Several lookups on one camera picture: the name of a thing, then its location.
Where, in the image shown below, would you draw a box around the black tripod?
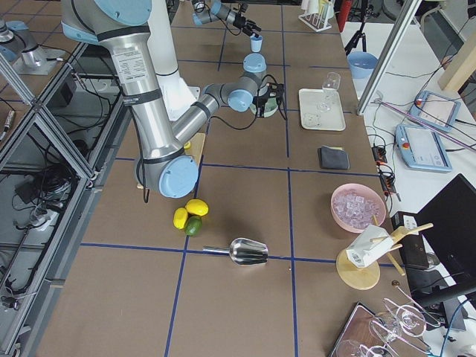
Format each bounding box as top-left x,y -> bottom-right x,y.
344,0 -> 373,56

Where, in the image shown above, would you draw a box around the yellow lemon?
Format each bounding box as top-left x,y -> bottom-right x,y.
185,199 -> 209,216
173,208 -> 189,230

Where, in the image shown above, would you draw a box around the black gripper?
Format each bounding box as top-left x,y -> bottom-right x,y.
232,13 -> 261,36
252,83 -> 285,112

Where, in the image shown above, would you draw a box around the yellow lemon upper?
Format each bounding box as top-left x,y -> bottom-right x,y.
185,199 -> 209,216

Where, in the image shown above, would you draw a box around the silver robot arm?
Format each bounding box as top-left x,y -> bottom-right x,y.
61,1 -> 271,199
191,1 -> 261,37

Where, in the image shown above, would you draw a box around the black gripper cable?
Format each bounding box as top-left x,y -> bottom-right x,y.
221,16 -> 246,36
210,74 -> 289,131

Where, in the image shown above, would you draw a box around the white wire rack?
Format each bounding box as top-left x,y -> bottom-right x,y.
298,0 -> 334,33

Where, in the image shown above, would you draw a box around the white box on stand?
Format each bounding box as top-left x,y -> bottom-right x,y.
345,225 -> 393,268

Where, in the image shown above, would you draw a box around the green ceramic bowl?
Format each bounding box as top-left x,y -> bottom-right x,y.
258,99 -> 278,118

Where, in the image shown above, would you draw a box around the grey folded cloth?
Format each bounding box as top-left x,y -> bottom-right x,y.
318,146 -> 350,170

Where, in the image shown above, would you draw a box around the hanging glasses on rack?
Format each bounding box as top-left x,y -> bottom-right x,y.
330,298 -> 441,356

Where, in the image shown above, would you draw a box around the white pedestal column base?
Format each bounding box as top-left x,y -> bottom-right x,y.
147,0 -> 196,121

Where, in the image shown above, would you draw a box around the pink bowl of ice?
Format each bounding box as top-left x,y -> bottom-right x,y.
330,183 -> 387,233

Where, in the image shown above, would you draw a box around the light blue plastic cup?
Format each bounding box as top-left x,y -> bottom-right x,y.
250,34 -> 263,53

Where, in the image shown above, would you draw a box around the wooden cutting board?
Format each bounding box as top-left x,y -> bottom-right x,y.
135,132 -> 206,189

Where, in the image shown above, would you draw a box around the cream bear tray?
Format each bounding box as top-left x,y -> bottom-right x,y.
298,89 -> 346,132

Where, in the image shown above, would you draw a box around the green lime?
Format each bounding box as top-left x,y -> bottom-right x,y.
184,216 -> 202,236

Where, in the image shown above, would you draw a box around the metal ice scoop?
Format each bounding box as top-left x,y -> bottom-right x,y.
202,237 -> 268,266

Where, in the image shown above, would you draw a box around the near blue teach pendant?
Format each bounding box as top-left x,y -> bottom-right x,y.
395,124 -> 452,173

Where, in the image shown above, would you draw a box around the aluminium frame post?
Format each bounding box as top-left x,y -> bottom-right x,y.
356,0 -> 422,115

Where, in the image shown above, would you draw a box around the yellow lemon lower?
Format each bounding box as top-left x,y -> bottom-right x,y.
173,208 -> 189,230

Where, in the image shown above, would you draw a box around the blue teach pendant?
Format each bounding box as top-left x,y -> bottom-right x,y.
395,124 -> 452,173
409,90 -> 461,132

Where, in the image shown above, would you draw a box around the wooden cup stand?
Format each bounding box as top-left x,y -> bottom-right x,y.
336,223 -> 434,290

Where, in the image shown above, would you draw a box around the blue plastic basin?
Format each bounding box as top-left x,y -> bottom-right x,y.
347,51 -> 378,79

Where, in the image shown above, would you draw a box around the clear wine glass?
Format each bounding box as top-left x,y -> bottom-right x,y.
318,71 -> 341,112

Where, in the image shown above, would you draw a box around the black monitor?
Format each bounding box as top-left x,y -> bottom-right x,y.
401,173 -> 475,307

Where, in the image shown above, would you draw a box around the far blue teach pendant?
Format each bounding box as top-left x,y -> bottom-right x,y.
409,90 -> 461,132

